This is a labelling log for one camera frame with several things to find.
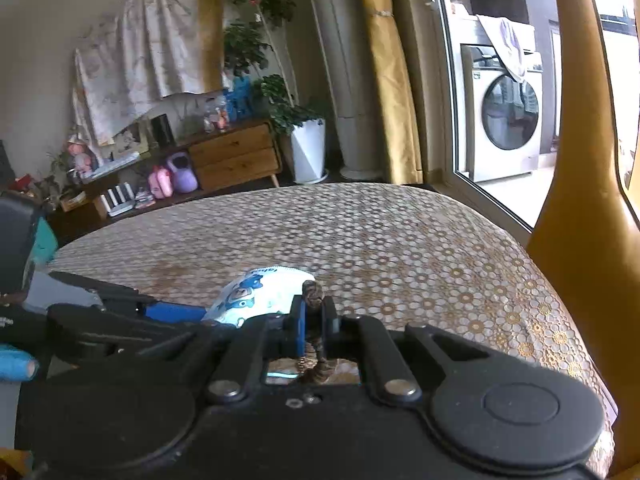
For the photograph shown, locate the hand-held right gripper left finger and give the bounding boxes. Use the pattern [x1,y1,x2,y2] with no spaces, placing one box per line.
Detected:
[135,294,307,404]

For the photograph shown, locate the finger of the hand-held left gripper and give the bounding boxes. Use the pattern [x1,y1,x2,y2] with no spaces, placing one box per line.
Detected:
[50,271,207,322]
[47,304,196,363]

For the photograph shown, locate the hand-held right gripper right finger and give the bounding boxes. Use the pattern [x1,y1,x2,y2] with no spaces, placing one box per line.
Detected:
[322,297,493,405]

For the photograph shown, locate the brown braided hair tie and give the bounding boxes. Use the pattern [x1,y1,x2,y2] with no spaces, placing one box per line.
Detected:
[295,280,333,386]

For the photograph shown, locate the blue cartoon tissue pack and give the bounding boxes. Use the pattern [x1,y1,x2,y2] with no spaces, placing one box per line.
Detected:
[206,266,317,328]

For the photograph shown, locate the person's left hand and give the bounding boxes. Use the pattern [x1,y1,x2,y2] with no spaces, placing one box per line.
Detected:
[0,344,40,381]

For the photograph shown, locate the white ribbed rack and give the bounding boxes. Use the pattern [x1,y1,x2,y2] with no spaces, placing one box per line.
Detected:
[100,184,136,217]

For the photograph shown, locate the patterned lace tablecloth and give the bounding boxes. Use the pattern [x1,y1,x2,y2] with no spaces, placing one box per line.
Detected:
[50,182,616,476]

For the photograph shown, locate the pink toy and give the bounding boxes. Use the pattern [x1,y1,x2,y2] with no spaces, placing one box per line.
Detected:
[148,166,173,198]

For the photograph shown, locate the purple kettlebell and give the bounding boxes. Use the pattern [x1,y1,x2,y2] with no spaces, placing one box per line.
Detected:
[166,155,198,193]

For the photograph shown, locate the wooden drawer cabinet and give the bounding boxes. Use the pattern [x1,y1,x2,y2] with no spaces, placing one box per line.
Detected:
[187,119,283,193]

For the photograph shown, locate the white planter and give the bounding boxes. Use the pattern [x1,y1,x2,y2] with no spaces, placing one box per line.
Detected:
[290,117,327,183]

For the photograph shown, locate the black speaker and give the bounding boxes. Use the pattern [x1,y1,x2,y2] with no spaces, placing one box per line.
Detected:
[149,114,176,148]

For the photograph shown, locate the clear plastic container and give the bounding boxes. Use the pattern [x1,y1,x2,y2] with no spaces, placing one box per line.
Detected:
[202,92,231,133]

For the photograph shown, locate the blue bottles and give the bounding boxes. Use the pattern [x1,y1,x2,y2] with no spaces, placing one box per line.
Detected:
[225,76,256,121]

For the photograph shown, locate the white patterned hanging cloth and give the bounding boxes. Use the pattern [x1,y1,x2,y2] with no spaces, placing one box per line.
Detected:
[72,0,206,148]

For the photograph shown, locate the yellow curtain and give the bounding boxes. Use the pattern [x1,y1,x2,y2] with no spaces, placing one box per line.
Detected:
[352,0,426,186]

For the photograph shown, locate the white column air conditioner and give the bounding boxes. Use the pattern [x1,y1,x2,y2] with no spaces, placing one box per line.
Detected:
[302,0,386,178]

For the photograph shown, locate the white washing machine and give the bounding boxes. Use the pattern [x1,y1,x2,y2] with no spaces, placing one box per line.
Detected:
[460,42,546,183]

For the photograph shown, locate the yellow chair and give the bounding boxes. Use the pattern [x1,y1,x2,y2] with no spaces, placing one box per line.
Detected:
[525,0,640,480]

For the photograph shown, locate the pale purple hanging cloth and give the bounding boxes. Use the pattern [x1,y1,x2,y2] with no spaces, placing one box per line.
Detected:
[477,15,536,83]

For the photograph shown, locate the photo frame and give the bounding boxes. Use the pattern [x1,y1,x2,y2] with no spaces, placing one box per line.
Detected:
[112,122,151,158]

